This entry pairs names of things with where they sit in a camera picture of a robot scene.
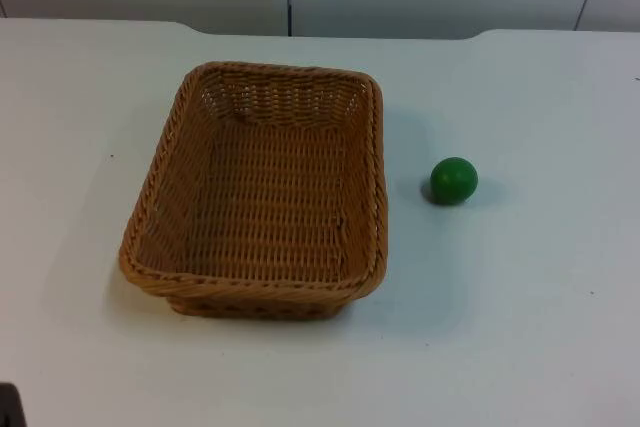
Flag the pale brown wicker basket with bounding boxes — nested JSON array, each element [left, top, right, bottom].
[[118, 60, 390, 322]]

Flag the green ball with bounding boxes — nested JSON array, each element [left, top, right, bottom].
[[430, 156, 479, 207]]

